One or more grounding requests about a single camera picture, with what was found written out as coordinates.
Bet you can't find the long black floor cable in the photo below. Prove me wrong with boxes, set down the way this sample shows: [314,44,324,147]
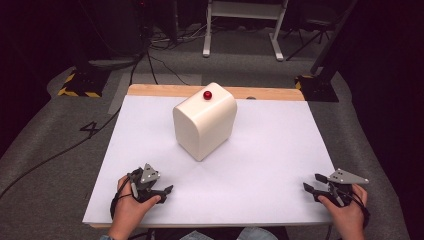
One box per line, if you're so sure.
[0,49,151,200]

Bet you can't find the white table sheet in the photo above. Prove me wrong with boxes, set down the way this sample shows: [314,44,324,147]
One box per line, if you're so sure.
[82,94,336,225]

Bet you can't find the black stand with striped base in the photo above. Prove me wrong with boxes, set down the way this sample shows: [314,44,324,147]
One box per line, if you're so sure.
[294,0,360,103]
[57,49,111,99]

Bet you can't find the person's left hand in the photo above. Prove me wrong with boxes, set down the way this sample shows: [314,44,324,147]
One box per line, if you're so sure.
[110,175,162,233]

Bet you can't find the black tripod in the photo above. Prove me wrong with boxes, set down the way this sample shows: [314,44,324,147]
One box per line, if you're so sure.
[285,13,338,62]

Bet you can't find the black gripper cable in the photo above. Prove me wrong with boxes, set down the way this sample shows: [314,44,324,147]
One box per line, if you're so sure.
[109,168,143,221]
[348,190,372,230]

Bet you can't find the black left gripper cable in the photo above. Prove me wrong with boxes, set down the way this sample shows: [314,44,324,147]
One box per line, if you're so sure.
[109,168,143,221]

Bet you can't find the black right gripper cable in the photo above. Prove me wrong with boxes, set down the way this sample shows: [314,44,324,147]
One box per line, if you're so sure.
[348,190,372,230]

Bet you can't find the thin black floor cable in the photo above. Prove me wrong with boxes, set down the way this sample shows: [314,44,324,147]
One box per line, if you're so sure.
[146,53,160,86]
[150,55,191,87]

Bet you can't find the bundle of floor cables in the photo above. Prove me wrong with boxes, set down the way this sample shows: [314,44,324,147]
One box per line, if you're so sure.
[149,19,209,52]

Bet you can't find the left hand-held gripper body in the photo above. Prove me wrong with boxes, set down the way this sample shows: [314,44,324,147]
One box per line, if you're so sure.
[128,162,168,205]

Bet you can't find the person's blue jeans legs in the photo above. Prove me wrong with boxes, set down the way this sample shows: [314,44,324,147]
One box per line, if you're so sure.
[179,226,278,240]

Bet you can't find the person's right hand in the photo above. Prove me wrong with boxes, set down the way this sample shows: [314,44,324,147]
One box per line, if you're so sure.
[317,184,369,240]

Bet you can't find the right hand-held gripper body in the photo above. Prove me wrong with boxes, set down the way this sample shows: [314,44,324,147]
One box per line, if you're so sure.
[327,167,370,208]

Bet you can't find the white desk frame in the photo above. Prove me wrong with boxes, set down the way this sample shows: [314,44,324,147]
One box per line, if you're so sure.
[202,0,290,62]

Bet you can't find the cream rounded box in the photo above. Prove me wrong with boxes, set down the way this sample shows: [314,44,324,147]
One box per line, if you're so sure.
[172,82,238,162]

